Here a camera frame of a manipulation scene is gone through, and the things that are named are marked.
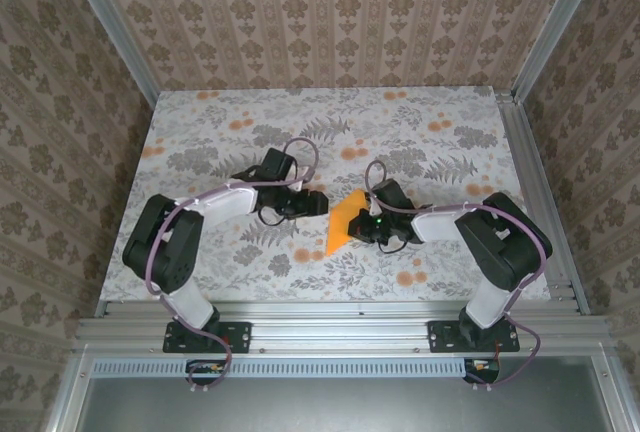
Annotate orange paper sheet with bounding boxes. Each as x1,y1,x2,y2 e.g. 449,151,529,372
323,189,369,257

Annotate grey metal sheet panel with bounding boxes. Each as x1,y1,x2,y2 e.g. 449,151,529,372
74,376,617,432

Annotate small black connector box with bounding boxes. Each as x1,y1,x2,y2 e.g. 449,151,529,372
186,359,227,387
463,357,502,386

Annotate long aluminium frame rail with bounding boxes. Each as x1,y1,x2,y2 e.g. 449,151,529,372
74,300,609,354

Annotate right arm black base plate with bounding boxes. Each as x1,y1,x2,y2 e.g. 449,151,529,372
428,319,521,354

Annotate grey slotted cable duct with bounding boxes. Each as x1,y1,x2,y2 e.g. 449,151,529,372
92,357,465,379

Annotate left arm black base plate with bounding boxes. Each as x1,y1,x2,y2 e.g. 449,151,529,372
163,320,252,354

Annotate aluminium table side rail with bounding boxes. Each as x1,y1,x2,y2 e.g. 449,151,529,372
494,91,592,316

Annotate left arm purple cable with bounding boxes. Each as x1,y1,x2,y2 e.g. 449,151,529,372
146,137,321,396

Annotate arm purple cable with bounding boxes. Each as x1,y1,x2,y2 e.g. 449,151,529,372
363,159,551,393
146,137,321,396

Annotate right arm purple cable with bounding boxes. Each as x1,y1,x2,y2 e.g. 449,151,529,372
363,159,551,393

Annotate aluminium corner post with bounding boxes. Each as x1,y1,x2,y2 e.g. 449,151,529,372
509,0,610,104
58,0,162,109

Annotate aluminium frame side bar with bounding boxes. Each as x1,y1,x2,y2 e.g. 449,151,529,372
592,354,640,432
44,351,97,432

